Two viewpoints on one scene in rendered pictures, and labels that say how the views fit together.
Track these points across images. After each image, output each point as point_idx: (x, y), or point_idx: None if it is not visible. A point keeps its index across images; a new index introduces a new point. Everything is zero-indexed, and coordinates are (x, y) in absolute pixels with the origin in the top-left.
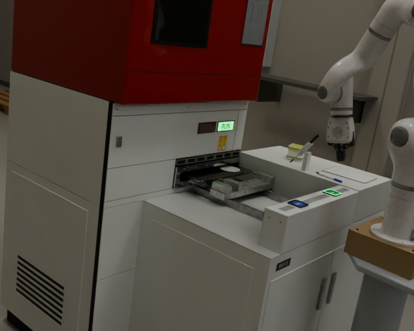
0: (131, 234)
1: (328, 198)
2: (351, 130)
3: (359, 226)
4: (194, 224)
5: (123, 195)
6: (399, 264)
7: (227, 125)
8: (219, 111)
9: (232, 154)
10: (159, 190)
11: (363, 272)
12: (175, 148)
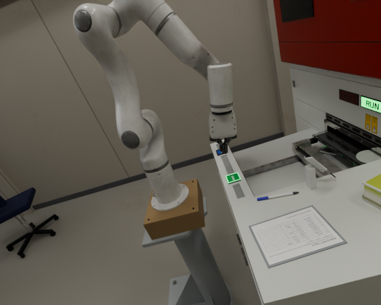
0: None
1: (224, 171)
2: (208, 124)
3: (195, 184)
4: (266, 142)
5: (301, 117)
6: None
7: (374, 104)
8: (361, 84)
9: None
10: (318, 128)
11: None
12: (324, 103)
